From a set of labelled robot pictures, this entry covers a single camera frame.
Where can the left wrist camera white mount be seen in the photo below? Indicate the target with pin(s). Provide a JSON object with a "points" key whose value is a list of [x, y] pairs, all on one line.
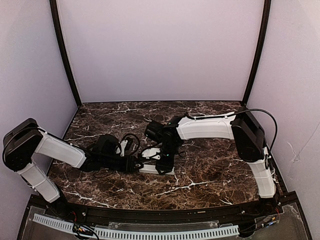
{"points": [[126, 146]]}

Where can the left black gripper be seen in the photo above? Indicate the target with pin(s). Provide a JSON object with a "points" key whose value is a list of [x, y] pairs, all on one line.
{"points": [[130, 163]]}

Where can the white slotted cable duct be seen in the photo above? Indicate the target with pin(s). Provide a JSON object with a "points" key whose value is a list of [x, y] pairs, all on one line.
{"points": [[138, 231]]}

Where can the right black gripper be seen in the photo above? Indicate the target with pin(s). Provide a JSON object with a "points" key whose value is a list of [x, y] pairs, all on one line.
{"points": [[164, 163]]}

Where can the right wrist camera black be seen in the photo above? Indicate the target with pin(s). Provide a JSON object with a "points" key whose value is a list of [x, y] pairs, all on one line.
{"points": [[151, 153]]}

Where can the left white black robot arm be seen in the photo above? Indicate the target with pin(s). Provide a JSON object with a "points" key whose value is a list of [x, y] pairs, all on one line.
{"points": [[27, 139]]}

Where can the right black frame post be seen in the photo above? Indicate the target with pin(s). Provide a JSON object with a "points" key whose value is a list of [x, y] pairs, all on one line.
{"points": [[258, 51]]}

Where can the black front rail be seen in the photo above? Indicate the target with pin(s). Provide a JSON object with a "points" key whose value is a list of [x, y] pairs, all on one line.
{"points": [[236, 214]]}

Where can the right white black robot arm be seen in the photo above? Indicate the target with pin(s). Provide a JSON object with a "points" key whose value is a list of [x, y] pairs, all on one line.
{"points": [[241, 126]]}

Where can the left black frame post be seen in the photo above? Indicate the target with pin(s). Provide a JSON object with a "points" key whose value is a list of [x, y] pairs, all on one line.
{"points": [[63, 51]]}

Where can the black frame post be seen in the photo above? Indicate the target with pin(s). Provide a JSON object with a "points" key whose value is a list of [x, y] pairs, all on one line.
{"points": [[258, 51], [63, 51]]}

